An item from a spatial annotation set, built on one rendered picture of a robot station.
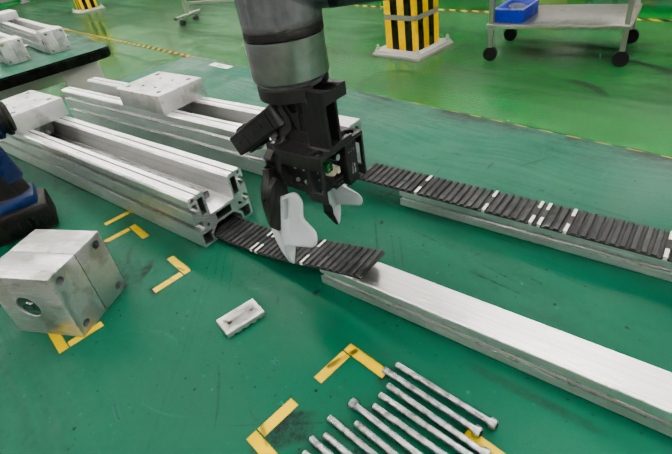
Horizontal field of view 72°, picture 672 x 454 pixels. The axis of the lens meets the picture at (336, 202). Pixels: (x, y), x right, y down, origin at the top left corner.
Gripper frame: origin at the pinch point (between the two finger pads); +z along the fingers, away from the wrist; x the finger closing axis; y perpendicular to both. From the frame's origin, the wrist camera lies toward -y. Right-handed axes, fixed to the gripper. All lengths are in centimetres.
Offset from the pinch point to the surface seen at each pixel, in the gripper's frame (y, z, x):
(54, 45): -195, 3, 54
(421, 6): -156, 46, 308
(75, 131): -67, -1, 3
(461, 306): 19.7, 2.8, 0.5
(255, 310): -1.4, 5.2, -9.9
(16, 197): -50, -1, -16
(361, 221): -0.9, 5.9, 11.3
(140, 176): -31.3, -2.4, -3.6
